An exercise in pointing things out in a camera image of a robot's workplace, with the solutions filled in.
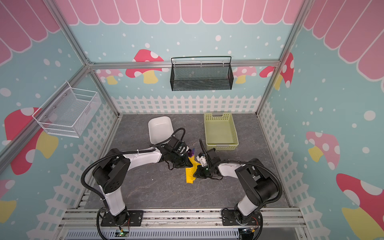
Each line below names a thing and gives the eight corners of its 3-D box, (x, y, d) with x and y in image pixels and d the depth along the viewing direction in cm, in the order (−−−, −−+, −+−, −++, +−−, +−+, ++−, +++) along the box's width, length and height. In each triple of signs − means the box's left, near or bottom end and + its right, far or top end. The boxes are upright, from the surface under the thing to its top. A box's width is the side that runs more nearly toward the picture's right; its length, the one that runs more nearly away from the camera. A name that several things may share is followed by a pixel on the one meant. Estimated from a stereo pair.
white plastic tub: (152, 145, 105) (149, 139, 100) (149, 124, 117) (147, 118, 111) (175, 139, 108) (174, 133, 102) (171, 120, 120) (169, 114, 114)
